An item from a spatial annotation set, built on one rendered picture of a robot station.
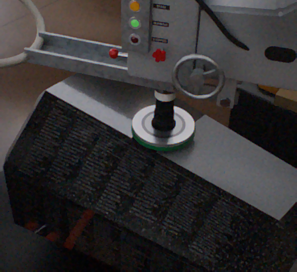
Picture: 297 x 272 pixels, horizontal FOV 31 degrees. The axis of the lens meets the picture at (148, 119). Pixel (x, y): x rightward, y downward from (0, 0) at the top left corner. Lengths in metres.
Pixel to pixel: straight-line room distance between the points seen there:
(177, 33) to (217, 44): 0.11
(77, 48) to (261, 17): 0.66
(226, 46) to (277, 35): 0.14
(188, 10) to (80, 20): 2.84
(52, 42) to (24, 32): 2.30
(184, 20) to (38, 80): 2.23
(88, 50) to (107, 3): 2.70
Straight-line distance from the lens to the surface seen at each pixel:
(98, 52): 1.77
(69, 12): 4.34
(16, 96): 3.45
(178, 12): 1.44
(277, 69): 1.49
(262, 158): 1.81
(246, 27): 1.44
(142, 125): 1.79
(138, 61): 1.55
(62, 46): 1.81
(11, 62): 1.70
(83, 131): 1.93
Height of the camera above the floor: 2.03
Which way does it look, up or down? 39 degrees down
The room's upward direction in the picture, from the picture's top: 2 degrees clockwise
